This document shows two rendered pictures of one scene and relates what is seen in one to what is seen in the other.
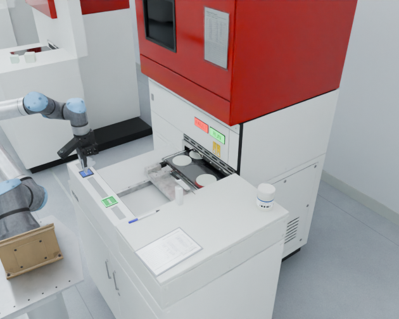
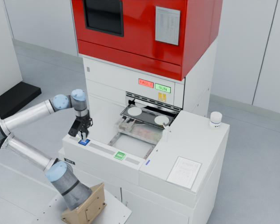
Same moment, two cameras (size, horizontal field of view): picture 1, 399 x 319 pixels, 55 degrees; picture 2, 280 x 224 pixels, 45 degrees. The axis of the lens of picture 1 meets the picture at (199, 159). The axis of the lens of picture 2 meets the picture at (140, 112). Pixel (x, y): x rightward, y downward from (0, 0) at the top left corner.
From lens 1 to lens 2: 0.98 m
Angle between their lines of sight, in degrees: 21
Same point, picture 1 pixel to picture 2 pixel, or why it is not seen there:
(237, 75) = (185, 47)
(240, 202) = (199, 128)
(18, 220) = (81, 189)
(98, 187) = (102, 148)
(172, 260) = (191, 177)
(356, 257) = (233, 139)
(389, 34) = not seen: outside the picture
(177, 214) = (170, 148)
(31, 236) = (94, 196)
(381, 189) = (231, 90)
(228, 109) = (179, 70)
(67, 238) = not seen: hidden behind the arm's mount
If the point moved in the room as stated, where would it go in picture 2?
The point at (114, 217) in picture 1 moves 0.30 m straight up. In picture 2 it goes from (133, 164) to (131, 125)
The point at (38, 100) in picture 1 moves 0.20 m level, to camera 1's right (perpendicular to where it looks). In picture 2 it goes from (66, 100) to (102, 90)
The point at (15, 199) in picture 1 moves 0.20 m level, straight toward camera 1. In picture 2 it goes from (71, 175) to (102, 192)
